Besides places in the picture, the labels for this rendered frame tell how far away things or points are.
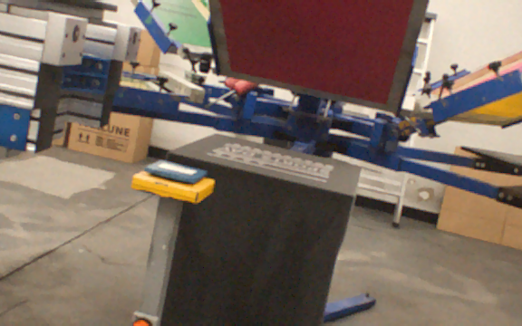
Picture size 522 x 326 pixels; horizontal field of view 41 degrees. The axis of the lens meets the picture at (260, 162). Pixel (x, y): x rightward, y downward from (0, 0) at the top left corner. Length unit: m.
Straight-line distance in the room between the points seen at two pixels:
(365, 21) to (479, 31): 4.39
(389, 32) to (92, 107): 0.80
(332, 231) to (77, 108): 0.72
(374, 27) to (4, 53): 0.97
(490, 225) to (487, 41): 1.56
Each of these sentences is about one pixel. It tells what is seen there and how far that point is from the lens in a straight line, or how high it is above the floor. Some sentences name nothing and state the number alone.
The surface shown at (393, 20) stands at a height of 1.36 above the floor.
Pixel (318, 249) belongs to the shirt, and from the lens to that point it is 1.62.
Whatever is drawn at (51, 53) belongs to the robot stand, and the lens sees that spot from 1.34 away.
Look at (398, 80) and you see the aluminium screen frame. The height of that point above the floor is 1.21.
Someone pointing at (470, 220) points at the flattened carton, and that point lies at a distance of 6.22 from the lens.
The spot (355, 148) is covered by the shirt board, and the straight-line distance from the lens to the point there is 2.79.
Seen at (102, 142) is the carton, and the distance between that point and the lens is 6.22.
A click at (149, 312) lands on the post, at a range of 1.43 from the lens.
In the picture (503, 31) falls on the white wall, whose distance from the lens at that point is 6.27.
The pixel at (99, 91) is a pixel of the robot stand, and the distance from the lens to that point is 1.81.
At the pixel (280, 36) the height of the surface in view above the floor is 1.27.
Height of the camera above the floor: 1.24
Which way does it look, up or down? 10 degrees down
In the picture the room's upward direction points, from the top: 12 degrees clockwise
